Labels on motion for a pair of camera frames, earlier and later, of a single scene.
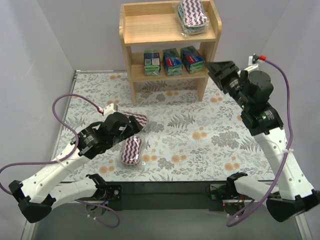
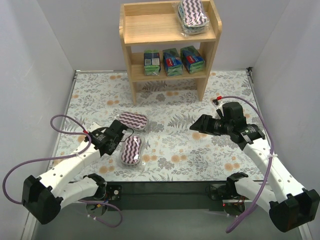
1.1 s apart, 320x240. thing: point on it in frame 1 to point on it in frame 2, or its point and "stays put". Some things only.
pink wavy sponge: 131,150 stays put
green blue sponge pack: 172,62 stays put
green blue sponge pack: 193,62 stays put
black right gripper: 223,76 to 208,124
